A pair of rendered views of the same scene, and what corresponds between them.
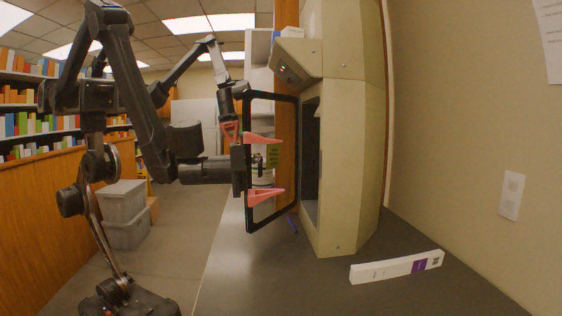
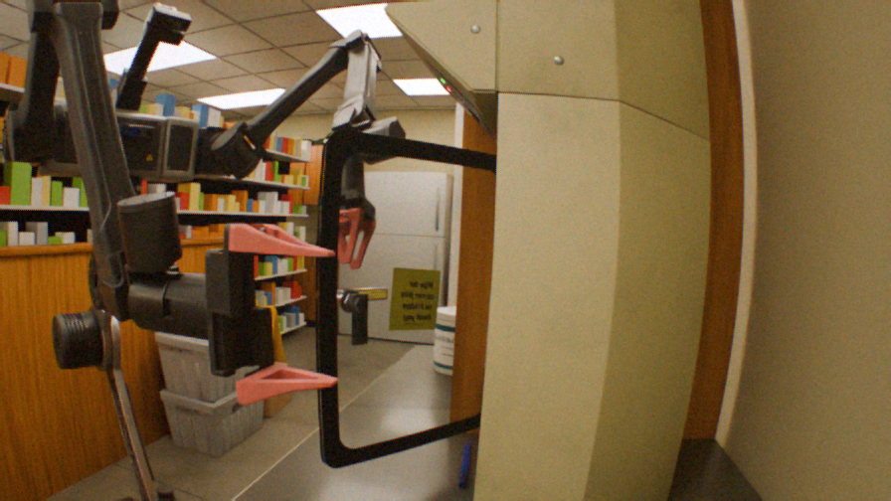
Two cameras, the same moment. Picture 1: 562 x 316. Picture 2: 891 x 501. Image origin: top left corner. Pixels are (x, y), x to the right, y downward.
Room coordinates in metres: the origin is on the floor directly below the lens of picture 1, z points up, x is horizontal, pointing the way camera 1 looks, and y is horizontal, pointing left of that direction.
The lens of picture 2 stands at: (0.15, -0.18, 1.29)
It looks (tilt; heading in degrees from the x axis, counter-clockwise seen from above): 3 degrees down; 16
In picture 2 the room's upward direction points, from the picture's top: 3 degrees clockwise
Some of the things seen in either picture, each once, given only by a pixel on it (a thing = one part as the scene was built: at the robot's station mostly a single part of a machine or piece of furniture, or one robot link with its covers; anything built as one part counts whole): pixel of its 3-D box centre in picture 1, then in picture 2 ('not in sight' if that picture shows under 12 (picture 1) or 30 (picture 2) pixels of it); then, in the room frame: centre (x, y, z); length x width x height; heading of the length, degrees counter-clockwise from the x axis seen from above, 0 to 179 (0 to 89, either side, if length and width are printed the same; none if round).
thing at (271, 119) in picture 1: (275, 158); (422, 304); (0.76, 0.02, 1.19); 0.30 x 0.01 x 0.40; 150
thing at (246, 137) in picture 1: (258, 149); (278, 270); (0.48, 0.04, 1.25); 0.09 x 0.07 x 0.07; 95
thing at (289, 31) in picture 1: (291, 39); not in sight; (0.69, -0.03, 1.54); 0.05 x 0.05 x 0.06; 23
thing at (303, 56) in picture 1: (290, 69); (462, 85); (0.74, -0.03, 1.46); 0.32 x 0.12 x 0.10; 6
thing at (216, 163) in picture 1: (223, 169); (212, 307); (0.47, 0.11, 1.21); 0.07 x 0.07 x 0.10; 5
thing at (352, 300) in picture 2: (258, 166); (357, 319); (0.66, 0.06, 1.18); 0.02 x 0.02 x 0.06; 60
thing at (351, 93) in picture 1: (348, 115); (612, 204); (0.76, -0.21, 1.33); 0.32 x 0.25 x 0.77; 6
